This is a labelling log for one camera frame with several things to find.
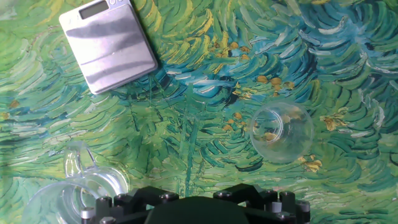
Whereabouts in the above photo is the clear plastic cup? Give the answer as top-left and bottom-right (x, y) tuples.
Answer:
(249, 101), (315, 164)

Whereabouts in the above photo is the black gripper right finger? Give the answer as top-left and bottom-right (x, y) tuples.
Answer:
(213, 182), (312, 224)

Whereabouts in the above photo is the silver digital pocket scale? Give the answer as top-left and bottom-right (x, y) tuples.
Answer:
(58, 0), (159, 95)

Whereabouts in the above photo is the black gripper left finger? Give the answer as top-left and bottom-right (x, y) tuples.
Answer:
(80, 185), (180, 224)

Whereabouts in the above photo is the clear glass mug with handle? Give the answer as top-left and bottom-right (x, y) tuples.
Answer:
(21, 140), (131, 224)

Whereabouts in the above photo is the green blue painted tablecloth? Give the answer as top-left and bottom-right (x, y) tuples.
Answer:
(0, 0), (398, 224)

